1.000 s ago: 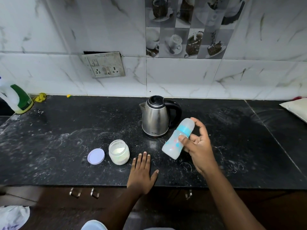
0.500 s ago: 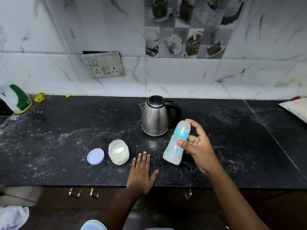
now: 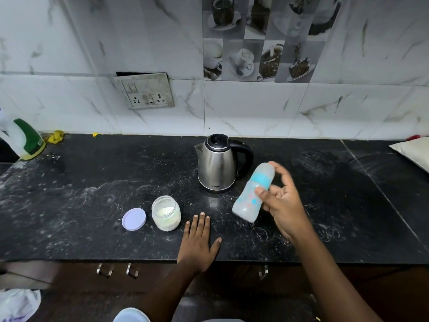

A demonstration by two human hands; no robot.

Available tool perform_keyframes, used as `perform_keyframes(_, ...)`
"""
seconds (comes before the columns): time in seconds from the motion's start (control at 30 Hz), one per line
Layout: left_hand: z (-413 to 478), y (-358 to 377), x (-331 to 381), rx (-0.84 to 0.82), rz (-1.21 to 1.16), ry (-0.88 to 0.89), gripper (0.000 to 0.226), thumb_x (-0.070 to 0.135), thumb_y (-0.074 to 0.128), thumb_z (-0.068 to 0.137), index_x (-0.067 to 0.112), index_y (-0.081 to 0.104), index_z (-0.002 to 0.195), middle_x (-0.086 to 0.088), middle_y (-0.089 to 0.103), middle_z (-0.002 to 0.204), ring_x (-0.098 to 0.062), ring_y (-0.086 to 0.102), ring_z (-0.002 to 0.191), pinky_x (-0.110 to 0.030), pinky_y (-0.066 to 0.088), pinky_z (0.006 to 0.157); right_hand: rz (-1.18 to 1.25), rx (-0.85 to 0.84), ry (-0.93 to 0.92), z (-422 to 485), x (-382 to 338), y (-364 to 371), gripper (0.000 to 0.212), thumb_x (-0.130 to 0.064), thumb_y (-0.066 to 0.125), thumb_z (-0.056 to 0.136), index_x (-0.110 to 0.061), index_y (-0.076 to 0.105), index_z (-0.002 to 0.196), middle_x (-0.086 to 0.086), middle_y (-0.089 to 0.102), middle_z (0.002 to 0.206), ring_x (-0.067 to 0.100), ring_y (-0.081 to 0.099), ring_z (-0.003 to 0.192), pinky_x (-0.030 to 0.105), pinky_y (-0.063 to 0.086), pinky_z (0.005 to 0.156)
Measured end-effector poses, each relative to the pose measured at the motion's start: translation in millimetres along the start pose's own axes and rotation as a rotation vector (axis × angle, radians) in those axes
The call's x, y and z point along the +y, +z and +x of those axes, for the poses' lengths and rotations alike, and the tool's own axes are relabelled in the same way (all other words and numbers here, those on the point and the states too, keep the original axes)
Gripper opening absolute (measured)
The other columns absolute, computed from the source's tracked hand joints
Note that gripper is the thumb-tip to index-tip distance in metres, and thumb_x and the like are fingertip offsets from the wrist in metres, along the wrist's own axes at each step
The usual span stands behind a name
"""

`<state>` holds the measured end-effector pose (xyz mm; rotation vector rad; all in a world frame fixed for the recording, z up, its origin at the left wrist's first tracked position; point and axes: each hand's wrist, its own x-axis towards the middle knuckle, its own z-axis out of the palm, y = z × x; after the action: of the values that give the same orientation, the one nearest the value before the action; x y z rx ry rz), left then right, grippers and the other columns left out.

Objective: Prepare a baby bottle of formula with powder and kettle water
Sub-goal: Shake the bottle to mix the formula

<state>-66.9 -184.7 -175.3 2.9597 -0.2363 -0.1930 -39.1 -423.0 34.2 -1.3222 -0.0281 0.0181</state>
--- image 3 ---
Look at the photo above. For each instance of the person's left hand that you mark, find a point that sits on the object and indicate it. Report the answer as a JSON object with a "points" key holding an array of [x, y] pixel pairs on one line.
{"points": [[196, 246]]}

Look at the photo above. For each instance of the person's right hand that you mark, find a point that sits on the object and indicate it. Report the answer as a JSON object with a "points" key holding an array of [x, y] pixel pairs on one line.
{"points": [[286, 211]]}

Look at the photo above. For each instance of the clear plastic baby bottle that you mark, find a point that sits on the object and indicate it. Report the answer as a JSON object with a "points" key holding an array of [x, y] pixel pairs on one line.
{"points": [[248, 206]]}

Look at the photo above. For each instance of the clear milk powder jar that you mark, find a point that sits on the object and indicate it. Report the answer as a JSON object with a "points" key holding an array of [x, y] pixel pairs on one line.
{"points": [[166, 214]]}

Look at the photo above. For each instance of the translucent dome bottle cap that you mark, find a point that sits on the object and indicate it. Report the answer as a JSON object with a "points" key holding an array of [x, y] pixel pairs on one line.
{"points": [[266, 171]]}

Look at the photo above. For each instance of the lilac round jar lid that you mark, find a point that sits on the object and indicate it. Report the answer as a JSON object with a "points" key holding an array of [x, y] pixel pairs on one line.
{"points": [[134, 219]]}

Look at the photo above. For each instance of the person's right forearm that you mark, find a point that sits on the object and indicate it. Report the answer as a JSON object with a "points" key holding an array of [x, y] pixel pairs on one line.
{"points": [[335, 285]]}

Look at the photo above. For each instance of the person's left forearm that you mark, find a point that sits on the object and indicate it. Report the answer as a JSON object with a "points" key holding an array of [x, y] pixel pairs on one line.
{"points": [[164, 298]]}

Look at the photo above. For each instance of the white detergent bottle green label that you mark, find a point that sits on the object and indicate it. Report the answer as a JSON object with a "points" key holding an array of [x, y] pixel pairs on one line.
{"points": [[23, 137]]}

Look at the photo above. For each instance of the light blue left sleeve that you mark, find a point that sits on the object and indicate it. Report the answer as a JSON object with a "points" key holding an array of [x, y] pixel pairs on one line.
{"points": [[131, 315]]}

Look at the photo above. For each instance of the white packet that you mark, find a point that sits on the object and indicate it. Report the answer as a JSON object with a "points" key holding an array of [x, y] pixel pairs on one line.
{"points": [[412, 152]]}

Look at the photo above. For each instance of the crumpled yellow rag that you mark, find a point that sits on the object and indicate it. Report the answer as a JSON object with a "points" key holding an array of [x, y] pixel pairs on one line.
{"points": [[55, 137]]}

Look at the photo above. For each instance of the grimy wall socket plate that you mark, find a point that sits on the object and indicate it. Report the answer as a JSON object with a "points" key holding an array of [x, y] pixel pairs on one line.
{"points": [[145, 92]]}

